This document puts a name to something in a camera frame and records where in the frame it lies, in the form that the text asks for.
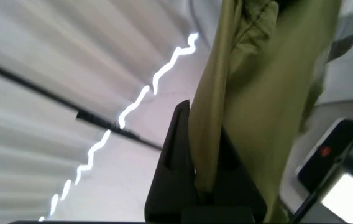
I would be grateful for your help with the black clothes rack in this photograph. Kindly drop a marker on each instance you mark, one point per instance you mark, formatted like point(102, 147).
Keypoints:
point(102, 123)

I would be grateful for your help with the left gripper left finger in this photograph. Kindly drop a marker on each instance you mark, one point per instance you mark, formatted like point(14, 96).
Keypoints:
point(170, 186)

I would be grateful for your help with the green garment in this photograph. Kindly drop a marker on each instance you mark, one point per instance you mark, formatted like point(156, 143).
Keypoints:
point(257, 93)

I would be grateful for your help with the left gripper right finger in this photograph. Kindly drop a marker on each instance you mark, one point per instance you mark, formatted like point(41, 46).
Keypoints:
point(238, 193)

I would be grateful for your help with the white curtain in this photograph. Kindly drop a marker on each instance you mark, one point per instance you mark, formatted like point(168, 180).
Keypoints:
point(55, 46)

